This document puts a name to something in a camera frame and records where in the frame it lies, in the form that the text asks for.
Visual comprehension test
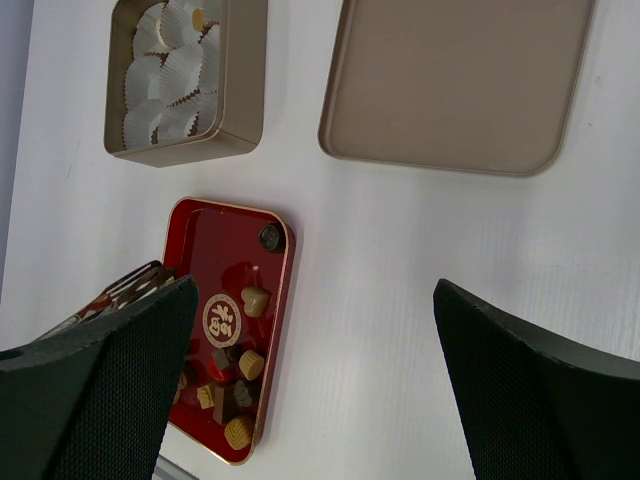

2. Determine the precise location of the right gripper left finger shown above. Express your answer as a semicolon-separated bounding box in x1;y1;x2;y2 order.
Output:
1;276;198;479

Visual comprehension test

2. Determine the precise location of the gold tin lid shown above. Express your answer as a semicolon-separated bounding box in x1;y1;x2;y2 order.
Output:
318;1;595;176

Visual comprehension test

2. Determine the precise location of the brown bar chocolate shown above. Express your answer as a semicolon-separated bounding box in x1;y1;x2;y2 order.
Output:
213;384;239;425

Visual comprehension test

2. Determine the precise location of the red rectangular tray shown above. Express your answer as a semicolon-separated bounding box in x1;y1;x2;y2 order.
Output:
164;198;295;466

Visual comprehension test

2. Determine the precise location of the gold tin box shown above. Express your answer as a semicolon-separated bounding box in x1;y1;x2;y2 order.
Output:
103;1;268;168

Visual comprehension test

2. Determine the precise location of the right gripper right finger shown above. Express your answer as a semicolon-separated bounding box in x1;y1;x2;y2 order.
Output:
433;279;639;479

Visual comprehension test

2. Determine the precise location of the tan leaf square chocolate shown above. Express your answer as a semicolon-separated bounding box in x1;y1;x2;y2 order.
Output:
196;383;216;410

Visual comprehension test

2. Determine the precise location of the tan heart chocolate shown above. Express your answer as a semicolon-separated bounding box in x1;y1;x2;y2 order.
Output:
241;285;271;318

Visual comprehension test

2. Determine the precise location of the dark round chocolate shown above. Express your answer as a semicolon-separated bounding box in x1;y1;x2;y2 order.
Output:
259;223;286;253

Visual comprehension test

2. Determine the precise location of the brown leaf oval chocolate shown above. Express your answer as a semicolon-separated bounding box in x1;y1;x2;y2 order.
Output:
173;372;188;404

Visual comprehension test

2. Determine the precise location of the aluminium front rail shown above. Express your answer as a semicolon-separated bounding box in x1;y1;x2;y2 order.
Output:
152;455;195;480

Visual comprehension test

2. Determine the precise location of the dark ridged square chocolate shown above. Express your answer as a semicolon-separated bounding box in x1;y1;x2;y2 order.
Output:
233;379;261;409

